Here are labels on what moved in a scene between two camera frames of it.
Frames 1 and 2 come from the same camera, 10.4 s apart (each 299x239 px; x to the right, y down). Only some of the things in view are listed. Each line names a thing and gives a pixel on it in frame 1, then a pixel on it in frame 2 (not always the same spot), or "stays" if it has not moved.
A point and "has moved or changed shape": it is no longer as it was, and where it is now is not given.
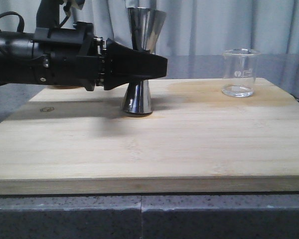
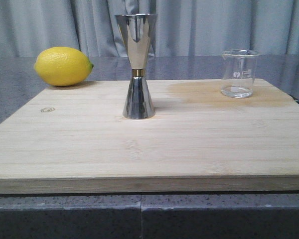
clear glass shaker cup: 239,68 stays
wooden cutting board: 197,140 stays
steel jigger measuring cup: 145,23 has moved or changed shape
